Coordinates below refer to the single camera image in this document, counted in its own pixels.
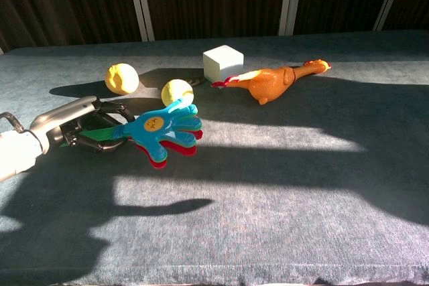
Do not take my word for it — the orange rubber chicken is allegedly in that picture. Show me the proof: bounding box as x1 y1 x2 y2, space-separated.
210 58 332 106

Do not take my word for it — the yellow apple toy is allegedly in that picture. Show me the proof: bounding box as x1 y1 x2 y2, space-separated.
104 62 140 96

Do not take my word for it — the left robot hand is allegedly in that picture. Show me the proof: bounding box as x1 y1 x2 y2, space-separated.
29 95 137 155

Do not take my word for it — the grey table cloth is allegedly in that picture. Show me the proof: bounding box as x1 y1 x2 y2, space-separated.
0 29 429 286

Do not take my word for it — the yellow ball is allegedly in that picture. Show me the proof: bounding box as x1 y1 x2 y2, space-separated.
161 79 195 108

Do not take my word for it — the white cube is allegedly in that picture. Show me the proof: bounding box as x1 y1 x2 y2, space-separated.
202 44 245 82

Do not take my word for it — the blue hand clapper toy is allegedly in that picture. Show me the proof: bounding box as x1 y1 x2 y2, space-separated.
60 98 204 169

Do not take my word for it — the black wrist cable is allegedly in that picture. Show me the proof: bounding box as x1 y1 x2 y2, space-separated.
0 111 26 133

